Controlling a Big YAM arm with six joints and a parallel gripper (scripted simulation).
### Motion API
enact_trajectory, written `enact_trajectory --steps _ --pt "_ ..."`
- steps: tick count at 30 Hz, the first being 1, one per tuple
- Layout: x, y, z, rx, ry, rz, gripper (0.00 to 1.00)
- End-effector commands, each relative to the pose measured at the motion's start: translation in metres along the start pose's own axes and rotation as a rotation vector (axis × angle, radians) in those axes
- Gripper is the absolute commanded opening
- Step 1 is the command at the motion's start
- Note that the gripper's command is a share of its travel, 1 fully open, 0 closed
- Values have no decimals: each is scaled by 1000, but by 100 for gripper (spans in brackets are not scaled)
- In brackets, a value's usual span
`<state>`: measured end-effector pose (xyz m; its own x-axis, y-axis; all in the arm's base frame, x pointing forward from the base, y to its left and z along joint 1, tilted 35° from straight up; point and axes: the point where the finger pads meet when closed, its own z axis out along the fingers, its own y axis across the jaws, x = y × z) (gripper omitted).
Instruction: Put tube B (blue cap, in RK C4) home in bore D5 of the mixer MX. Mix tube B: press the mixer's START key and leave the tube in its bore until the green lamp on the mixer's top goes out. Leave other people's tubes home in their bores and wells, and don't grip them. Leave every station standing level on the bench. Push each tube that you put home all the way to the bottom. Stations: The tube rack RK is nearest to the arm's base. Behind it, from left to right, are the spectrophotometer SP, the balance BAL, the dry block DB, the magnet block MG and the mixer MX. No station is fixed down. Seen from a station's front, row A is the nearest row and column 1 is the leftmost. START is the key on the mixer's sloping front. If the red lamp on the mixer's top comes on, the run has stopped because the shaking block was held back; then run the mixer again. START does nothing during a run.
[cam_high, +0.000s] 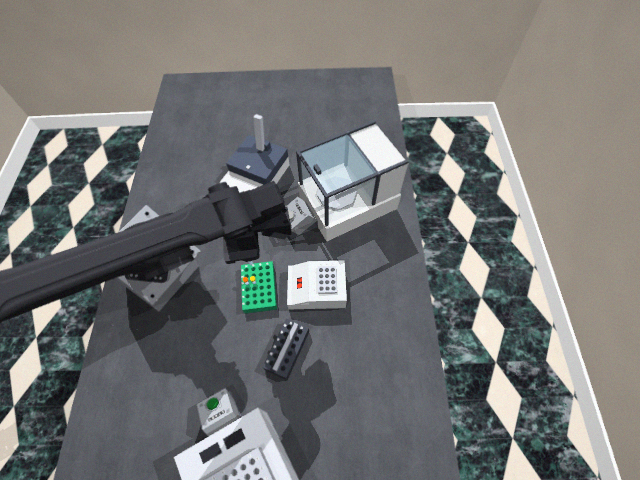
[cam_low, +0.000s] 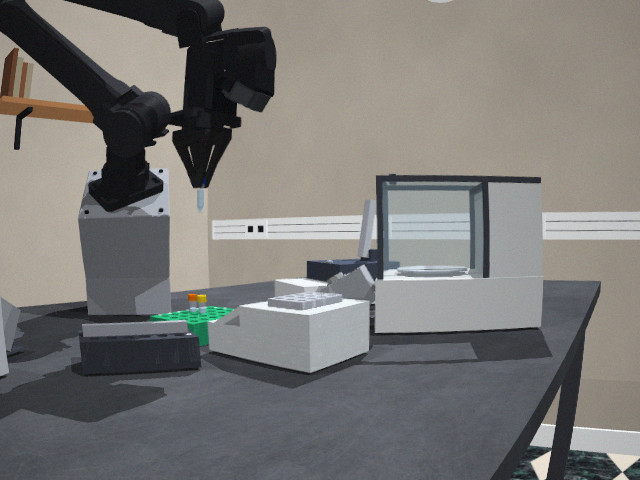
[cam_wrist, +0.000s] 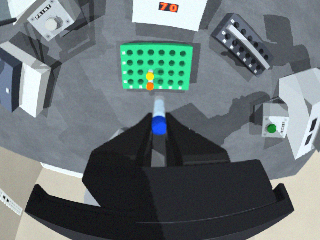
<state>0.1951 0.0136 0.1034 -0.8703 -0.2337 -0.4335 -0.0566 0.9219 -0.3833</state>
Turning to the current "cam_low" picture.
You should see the orange-capped tube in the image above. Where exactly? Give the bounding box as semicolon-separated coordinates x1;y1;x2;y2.
188;294;197;312

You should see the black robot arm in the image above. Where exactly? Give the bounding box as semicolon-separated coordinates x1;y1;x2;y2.
0;0;276;212

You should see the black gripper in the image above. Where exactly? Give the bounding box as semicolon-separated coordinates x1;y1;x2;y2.
162;74;241;188

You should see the green tube rack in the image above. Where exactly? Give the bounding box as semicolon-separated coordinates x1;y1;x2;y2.
150;306;234;346

